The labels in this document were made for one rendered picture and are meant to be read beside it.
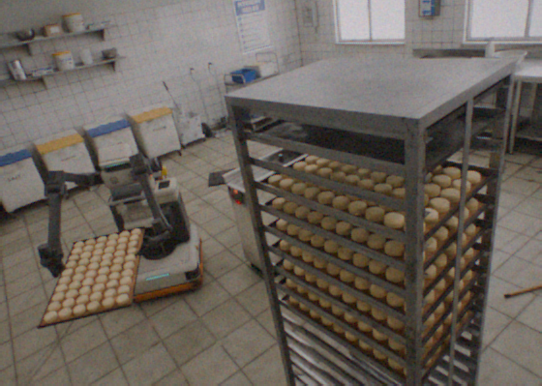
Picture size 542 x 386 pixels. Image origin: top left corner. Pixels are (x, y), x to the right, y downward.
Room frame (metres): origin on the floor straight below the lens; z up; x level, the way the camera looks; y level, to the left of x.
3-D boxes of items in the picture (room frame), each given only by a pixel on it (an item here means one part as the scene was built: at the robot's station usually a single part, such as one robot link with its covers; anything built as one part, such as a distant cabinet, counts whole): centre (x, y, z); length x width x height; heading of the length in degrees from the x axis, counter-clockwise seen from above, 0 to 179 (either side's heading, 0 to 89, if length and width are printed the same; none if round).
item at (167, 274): (2.81, 1.01, 0.16); 0.67 x 0.64 x 0.25; 5
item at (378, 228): (0.98, -0.15, 1.50); 0.64 x 0.03 x 0.03; 37
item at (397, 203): (0.98, -0.15, 1.59); 0.64 x 0.03 x 0.03; 37
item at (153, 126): (5.93, 1.57, 0.38); 0.64 x 0.54 x 0.77; 28
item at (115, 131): (5.59, 2.13, 0.38); 0.64 x 0.54 x 0.77; 30
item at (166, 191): (2.90, 1.01, 0.59); 0.55 x 0.34 x 0.83; 95
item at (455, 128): (1.09, -0.31, 1.68); 0.60 x 0.40 x 0.02; 37
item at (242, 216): (2.79, -0.07, 0.45); 0.70 x 0.34 x 0.90; 125
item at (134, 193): (2.51, 0.98, 0.93); 0.28 x 0.16 x 0.22; 95
